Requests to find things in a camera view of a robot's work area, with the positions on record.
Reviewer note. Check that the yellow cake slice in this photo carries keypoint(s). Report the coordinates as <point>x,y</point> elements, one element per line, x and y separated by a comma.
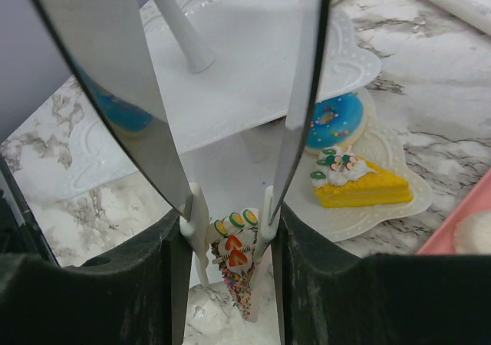
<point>344,179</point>

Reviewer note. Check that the blue glazed donut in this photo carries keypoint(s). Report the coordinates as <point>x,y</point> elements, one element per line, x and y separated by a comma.
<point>338,116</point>

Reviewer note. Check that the white round cake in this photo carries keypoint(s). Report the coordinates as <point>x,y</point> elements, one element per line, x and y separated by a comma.
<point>472,235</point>

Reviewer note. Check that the pink serving tray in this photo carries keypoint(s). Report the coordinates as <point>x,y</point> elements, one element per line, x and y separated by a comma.
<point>477,200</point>

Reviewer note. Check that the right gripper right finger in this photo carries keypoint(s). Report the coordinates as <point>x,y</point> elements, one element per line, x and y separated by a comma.
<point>326,295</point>

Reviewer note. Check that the three tier white stand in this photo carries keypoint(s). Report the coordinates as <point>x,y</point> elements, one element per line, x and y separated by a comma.
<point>253,53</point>

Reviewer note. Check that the kiwi topped cake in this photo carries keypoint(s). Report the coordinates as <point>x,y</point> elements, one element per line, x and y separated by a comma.
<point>232,240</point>

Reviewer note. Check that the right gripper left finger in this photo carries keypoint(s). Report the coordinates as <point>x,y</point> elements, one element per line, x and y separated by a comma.
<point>135,293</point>

